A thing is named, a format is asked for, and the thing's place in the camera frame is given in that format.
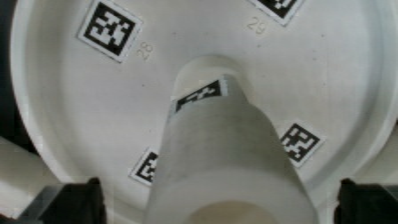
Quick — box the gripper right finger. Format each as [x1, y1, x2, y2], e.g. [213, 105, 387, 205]
[334, 179, 398, 224]

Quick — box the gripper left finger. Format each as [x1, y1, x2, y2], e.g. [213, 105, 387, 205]
[19, 178, 106, 224]

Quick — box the white cylindrical table leg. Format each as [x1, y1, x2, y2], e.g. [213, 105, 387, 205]
[140, 73, 321, 224]

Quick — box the white round table top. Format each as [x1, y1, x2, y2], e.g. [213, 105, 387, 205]
[11, 0, 398, 224]

